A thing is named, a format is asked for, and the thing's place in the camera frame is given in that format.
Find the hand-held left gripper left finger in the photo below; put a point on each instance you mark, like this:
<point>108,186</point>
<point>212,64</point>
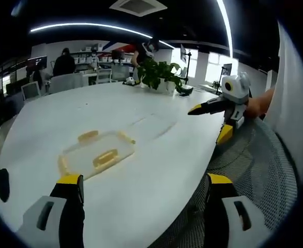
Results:
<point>48,224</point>

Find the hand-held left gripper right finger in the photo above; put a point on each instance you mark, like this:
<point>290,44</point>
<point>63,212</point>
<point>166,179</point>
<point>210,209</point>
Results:
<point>229,222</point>

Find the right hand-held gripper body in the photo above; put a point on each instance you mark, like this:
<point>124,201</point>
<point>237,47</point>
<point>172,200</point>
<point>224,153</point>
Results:
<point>240,90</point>

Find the clear lid with yellow buckles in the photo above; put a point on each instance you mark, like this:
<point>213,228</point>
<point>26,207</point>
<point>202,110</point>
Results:
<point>97,148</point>

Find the person's right hand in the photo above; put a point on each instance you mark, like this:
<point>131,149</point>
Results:
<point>260,103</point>

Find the small green plant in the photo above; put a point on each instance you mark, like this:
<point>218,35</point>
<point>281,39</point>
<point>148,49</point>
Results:
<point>216,84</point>

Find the computer monitor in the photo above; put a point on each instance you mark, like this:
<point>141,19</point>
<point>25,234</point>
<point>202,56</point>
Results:
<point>37,62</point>
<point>227,69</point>

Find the white device on table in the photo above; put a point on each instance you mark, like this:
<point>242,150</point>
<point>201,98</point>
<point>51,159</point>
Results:
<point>185,91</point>

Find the white plant pot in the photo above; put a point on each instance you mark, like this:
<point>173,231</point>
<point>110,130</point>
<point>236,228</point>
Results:
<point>167,86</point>

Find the grey mesh office chair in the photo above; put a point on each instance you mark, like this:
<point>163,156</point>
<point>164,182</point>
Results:
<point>257,165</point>

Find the monitor on black stand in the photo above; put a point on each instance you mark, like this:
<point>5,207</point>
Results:
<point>185,55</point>

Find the black chair armrest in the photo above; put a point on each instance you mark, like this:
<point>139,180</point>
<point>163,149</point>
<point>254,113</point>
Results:
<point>2,184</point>

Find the green potted plant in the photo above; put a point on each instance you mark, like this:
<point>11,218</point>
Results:
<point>154,72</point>

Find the curved ceiling light strip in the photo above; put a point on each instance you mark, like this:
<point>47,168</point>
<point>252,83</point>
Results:
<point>226,23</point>
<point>89,25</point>

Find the white office chair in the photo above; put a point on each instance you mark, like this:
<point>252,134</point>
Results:
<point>103,76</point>
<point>67,82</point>
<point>30,90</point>
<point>121,72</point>

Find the white storage shelf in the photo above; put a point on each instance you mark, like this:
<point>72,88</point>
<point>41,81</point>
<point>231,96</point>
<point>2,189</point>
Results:
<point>105,55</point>

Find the ceiling air vent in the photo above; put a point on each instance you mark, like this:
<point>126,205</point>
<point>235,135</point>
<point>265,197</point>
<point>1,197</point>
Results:
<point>138,6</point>

